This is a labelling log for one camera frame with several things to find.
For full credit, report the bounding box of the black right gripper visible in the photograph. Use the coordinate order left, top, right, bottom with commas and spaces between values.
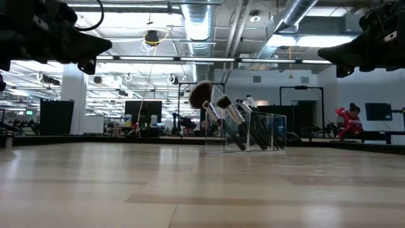
317, 0, 405, 79

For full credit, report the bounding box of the person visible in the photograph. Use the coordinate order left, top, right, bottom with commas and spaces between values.
335, 102, 365, 139

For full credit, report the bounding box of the large fluffy powder brush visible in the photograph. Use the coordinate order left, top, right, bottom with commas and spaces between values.
188, 79, 247, 152

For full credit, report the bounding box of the black aluminium rig frame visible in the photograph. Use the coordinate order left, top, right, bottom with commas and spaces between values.
0, 134, 405, 155

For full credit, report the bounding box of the yellow hanging pendant cord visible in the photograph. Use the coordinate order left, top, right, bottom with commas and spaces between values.
287, 46, 294, 80

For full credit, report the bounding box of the black partition panel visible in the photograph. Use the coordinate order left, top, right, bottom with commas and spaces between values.
39, 99, 75, 136

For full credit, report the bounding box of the black wall monitor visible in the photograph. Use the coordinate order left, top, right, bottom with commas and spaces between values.
364, 102, 394, 122

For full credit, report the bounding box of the thin black makeup brush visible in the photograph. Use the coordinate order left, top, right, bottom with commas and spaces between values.
246, 94, 285, 149
249, 107, 282, 150

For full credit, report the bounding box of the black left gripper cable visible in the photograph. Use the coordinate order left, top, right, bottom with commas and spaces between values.
74, 0, 105, 32

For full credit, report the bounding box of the ceiling cable reel yellow cord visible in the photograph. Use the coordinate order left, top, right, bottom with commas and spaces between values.
144, 29, 161, 48

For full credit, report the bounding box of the slim black silver-ferrule brush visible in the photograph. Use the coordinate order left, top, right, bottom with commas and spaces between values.
234, 98, 276, 150

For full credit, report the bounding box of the black desk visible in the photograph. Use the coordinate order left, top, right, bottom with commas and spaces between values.
354, 130, 405, 145

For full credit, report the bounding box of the black display panel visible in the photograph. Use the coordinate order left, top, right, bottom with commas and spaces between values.
124, 100, 163, 129

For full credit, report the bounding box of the pink desk lamp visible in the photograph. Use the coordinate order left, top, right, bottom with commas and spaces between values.
334, 106, 352, 139

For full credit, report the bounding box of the white building column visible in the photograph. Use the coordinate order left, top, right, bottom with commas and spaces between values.
60, 63, 88, 136

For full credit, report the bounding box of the clear acrylic brush organizer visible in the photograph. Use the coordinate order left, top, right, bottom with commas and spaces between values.
204, 109, 287, 155

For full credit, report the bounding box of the medium round-head makeup brush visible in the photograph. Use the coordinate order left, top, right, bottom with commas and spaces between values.
216, 94, 269, 151

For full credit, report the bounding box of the long LED strip light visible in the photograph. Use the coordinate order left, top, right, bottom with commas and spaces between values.
11, 54, 333, 65

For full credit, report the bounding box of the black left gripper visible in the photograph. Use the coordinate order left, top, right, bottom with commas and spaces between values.
0, 0, 113, 76

